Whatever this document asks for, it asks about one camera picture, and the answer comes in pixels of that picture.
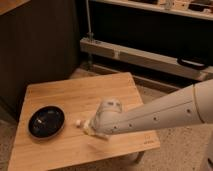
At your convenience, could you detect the white plastic bottle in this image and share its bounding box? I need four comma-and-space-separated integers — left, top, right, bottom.
75, 119, 109, 140

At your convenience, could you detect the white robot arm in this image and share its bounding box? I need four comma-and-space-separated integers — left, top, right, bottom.
89, 79, 213, 135

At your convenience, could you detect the black ceramic bowl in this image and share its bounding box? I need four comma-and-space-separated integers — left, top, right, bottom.
28, 106, 65, 139

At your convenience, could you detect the wooden side table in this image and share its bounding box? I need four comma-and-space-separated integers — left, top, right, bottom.
8, 73, 160, 171

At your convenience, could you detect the metal pole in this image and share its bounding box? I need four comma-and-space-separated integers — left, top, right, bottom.
85, 0, 93, 41

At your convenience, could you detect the long grey case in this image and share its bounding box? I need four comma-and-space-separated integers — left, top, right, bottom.
80, 38, 213, 81

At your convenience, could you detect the dark wooden cabinet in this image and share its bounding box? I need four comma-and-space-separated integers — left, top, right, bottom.
0, 0, 79, 118

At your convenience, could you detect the wooden shelf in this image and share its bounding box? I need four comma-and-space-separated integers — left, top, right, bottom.
91, 0, 213, 21

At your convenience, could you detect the black case handle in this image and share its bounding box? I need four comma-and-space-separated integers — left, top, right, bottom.
177, 58, 208, 70

